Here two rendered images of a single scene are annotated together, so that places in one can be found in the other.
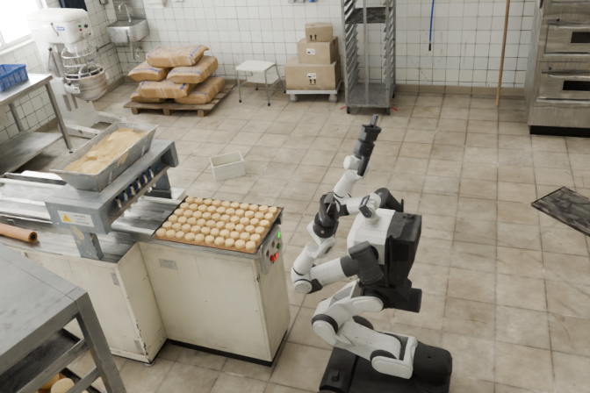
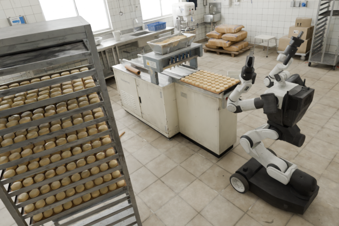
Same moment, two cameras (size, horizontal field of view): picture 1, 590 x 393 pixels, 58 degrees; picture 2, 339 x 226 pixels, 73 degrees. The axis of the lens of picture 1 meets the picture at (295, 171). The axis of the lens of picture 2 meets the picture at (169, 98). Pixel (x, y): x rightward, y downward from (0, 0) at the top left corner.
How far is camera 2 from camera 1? 0.68 m
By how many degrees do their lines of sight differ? 27
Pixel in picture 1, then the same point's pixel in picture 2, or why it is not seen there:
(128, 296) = (164, 104)
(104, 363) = (96, 65)
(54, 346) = not seen: hidden behind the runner
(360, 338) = (264, 154)
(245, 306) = (211, 122)
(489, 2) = not seen: outside the picture
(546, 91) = not seen: outside the picture
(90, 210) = (156, 60)
